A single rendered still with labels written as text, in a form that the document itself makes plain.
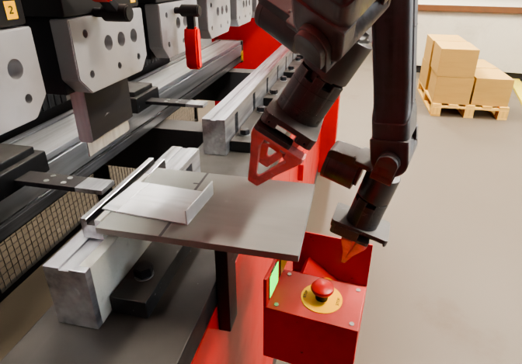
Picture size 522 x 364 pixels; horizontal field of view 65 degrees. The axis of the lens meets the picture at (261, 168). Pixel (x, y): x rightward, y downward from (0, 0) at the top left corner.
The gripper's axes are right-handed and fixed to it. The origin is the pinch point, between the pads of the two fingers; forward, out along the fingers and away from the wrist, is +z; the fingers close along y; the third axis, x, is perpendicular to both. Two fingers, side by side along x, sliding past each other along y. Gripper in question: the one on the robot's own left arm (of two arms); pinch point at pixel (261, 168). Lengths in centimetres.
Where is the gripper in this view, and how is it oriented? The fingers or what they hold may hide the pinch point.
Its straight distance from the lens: 52.3
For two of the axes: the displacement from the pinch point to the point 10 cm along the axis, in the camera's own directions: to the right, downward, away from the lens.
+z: -4.8, 7.3, 4.9
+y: -2.4, 4.3, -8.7
